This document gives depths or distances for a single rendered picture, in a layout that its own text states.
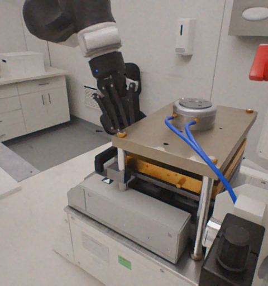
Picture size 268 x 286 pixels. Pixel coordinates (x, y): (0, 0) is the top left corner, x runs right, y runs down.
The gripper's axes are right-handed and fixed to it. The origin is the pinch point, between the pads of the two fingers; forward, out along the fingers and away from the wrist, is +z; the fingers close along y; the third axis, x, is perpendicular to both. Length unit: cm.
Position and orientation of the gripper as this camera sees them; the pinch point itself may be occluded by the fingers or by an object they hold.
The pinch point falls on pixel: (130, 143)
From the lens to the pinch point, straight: 57.2
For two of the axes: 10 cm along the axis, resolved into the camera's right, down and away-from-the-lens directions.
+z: 2.8, 9.3, 2.4
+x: -5.6, 3.6, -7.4
